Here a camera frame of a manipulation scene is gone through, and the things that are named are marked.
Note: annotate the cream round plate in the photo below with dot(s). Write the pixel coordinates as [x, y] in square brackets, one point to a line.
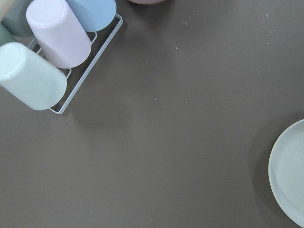
[286, 172]

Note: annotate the pink bowl with ice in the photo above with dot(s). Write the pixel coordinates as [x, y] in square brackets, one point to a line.
[146, 2]

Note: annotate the blue cup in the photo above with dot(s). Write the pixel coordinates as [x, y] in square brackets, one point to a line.
[94, 15]

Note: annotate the pink lilac cup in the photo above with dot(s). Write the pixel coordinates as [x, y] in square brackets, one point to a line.
[58, 32]

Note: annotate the grey cup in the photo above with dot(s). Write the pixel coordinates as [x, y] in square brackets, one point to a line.
[13, 17]

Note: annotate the white wire cup rack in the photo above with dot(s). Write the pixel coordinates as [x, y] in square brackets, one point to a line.
[77, 75]

